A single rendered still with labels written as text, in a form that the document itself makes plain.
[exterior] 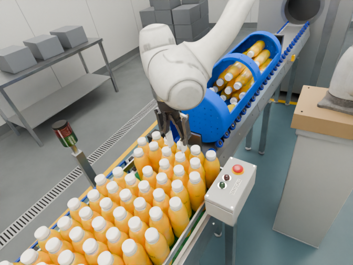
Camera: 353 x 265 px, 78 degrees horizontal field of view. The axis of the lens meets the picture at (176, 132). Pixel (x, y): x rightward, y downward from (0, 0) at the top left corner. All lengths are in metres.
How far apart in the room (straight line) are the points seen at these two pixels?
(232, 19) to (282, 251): 1.63
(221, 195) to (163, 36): 0.50
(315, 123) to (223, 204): 0.61
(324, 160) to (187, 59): 0.98
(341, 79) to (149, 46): 0.83
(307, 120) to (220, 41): 0.71
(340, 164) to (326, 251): 0.84
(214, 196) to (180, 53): 0.45
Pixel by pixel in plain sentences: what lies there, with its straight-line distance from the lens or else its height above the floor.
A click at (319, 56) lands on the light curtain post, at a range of 2.27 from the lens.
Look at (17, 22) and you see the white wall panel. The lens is 4.14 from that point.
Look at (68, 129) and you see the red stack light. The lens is 0.97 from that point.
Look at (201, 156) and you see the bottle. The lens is 0.91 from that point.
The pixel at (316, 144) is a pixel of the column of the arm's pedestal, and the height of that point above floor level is 0.91.
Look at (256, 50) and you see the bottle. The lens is 1.56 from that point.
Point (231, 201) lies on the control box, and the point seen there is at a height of 1.10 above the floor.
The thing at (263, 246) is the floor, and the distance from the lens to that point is 1.88.
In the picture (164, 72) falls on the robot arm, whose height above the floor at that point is 1.52.
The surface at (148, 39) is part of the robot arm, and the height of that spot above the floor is 1.55.
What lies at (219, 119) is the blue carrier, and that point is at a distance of 0.97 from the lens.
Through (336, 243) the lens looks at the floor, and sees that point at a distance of 2.04.
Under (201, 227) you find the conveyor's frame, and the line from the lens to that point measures 0.91.
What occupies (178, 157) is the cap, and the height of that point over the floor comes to 1.09.
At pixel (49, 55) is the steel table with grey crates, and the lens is 3.46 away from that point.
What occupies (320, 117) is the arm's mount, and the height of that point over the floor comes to 1.08.
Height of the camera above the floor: 1.71
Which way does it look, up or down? 39 degrees down
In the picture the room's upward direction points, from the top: 11 degrees counter-clockwise
